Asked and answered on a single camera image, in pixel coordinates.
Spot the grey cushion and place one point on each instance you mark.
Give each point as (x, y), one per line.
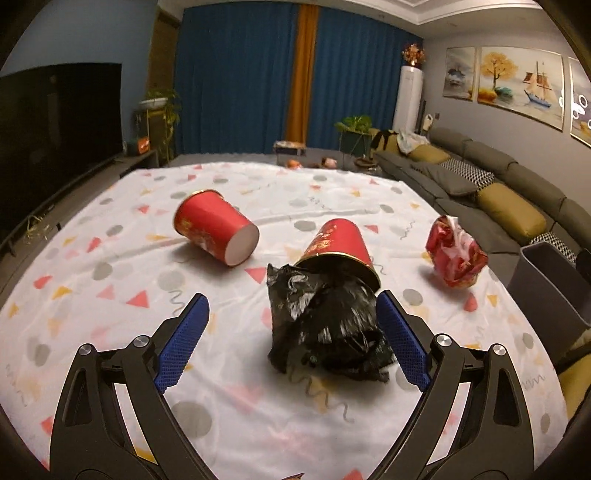
(450, 180)

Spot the white patterned tablecloth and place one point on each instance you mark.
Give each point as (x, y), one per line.
(138, 258)

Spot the brown wooden panel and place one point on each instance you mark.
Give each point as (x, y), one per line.
(161, 55)

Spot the small dark tray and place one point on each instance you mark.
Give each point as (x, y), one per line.
(364, 163)

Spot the black white patterned cushion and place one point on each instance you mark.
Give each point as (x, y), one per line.
(554, 247)
(471, 171)

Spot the black flat television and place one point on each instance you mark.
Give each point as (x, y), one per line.
(55, 129)

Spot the dark coffee table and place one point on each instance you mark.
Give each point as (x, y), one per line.
(314, 157)

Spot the yellow seat cushion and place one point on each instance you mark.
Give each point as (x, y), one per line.
(575, 383)

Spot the red paper cup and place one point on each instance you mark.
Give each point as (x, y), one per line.
(207, 221)
(339, 240)

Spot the grey sofa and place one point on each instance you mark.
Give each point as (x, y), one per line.
(517, 170)

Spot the grey trash bin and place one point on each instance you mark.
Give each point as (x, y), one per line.
(545, 286)

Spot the red gold flower ornament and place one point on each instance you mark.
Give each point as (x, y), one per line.
(413, 55)

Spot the tree and sailboat painting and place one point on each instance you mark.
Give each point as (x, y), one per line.
(517, 83)

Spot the small yellow cushion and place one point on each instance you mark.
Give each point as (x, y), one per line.
(427, 153)

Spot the orange curtain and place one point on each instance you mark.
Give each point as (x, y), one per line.
(301, 74)

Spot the white cloth on sofa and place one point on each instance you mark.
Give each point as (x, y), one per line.
(411, 141)

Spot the trailing plant on stand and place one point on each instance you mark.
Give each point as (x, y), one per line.
(159, 104)

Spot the white standing air conditioner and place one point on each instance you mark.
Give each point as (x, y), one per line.
(408, 99)

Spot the red snack wrapper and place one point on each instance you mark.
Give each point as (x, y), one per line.
(455, 258)

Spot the small grey landscape painting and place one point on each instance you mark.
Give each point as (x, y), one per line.
(459, 74)

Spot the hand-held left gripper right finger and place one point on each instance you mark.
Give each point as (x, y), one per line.
(401, 341)

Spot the blue curtain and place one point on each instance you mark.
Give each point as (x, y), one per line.
(235, 78)
(364, 69)

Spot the black plastic bag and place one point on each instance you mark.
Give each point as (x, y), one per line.
(323, 323)

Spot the white patterned painting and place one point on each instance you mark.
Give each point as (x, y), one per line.
(581, 106)

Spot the large yellow cushion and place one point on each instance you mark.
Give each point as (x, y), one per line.
(510, 210)

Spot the dark television stand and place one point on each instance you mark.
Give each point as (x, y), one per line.
(92, 180)

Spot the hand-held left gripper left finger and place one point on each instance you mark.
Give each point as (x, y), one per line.
(182, 344)

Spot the small pink pig figure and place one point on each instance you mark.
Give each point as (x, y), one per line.
(328, 162)

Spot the potted plant in green pot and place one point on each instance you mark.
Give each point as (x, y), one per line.
(355, 136)

